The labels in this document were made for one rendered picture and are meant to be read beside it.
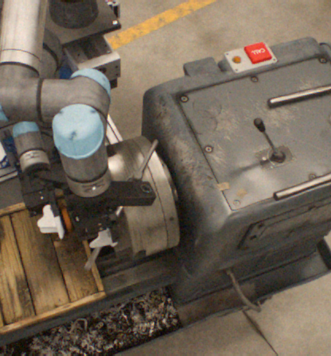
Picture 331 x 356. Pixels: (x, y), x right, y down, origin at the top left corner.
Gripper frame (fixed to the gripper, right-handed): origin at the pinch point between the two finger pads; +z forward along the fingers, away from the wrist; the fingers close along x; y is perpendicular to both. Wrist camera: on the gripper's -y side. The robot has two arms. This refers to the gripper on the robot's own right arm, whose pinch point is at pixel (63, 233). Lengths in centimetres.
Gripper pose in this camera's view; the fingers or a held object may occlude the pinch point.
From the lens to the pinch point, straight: 123.3
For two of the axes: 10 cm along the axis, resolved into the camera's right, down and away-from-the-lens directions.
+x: 0.6, -4.6, -8.8
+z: 3.5, 8.4, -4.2
